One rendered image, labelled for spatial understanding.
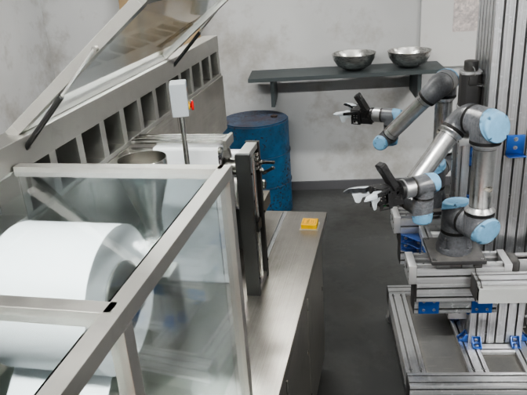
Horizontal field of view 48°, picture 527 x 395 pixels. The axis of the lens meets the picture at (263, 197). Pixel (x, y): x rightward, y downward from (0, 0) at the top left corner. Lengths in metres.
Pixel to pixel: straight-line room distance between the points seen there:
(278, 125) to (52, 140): 3.08
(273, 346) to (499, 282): 1.09
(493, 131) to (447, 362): 1.21
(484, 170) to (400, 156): 3.06
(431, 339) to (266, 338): 1.35
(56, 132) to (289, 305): 0.97
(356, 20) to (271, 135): 1.21
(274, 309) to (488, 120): 1.02
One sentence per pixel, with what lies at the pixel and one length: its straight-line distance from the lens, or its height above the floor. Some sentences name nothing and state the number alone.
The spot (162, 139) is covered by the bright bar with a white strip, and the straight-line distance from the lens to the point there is 2.16.
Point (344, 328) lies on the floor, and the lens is 3.53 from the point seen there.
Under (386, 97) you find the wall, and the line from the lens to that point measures 5.22.
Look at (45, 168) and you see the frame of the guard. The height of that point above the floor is 1.60.
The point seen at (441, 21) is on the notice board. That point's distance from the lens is 5.16.
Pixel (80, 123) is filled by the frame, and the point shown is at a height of 1.61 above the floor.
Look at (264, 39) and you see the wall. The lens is 5.10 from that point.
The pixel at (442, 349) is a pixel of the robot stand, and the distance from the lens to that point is 3.08.
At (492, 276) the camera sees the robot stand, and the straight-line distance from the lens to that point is 2.65.
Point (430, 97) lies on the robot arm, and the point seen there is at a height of 1.37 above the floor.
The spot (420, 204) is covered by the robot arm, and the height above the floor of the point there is 1.15.
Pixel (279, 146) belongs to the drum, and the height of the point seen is 0.61.
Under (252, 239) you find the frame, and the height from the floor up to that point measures 1.13.
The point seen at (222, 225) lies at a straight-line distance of 1.35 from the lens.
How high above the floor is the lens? 2.05
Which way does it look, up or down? 23 degrees down
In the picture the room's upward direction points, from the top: 4 degrees counter-clockwise
